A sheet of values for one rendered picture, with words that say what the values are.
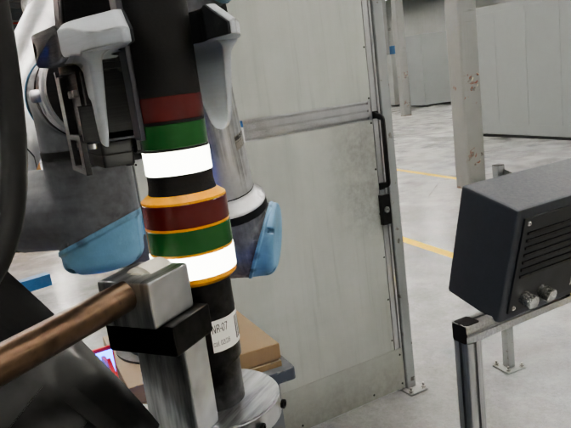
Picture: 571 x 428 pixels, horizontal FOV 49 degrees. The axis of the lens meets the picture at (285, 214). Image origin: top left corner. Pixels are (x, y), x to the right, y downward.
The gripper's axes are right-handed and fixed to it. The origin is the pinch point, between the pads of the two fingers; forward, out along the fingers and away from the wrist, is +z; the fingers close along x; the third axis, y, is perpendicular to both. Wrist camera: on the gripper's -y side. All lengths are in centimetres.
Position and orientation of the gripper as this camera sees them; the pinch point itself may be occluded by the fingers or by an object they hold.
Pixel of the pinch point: (170, 16)
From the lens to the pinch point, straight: 29.2
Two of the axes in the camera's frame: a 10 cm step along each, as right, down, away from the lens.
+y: 1.3, 9.7, 2.1
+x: -8.8, 2.0, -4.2
